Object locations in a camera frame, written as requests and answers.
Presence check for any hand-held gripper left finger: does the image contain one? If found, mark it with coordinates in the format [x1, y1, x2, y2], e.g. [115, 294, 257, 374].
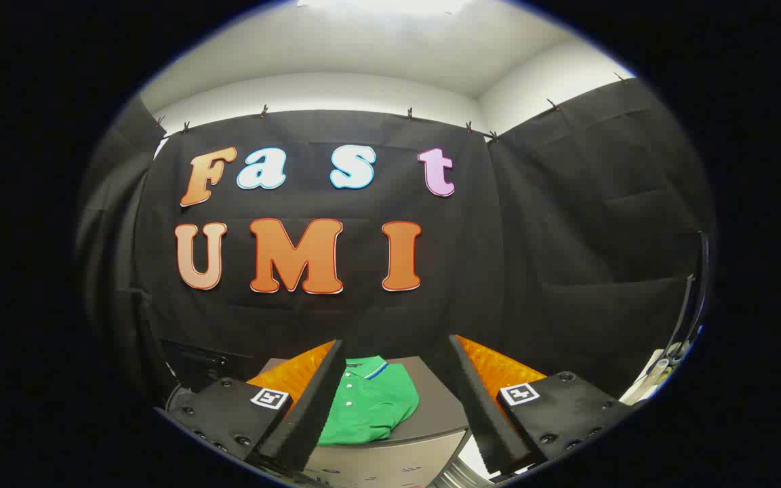
[157, 339, 347, 475]

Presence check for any black backdrop cloth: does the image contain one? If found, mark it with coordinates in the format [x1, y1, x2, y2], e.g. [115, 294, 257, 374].
[75, 78, 717, 407]

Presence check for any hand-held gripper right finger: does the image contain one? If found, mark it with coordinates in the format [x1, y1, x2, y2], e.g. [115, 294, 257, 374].
[449, 333, 637, 476]

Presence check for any green polo shirt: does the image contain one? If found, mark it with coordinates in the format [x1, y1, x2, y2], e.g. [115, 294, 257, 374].
[316, 356, 421, 446]

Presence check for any row of black clips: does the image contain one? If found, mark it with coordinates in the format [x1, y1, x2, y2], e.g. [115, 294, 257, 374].
[155, 71, 635, 146]

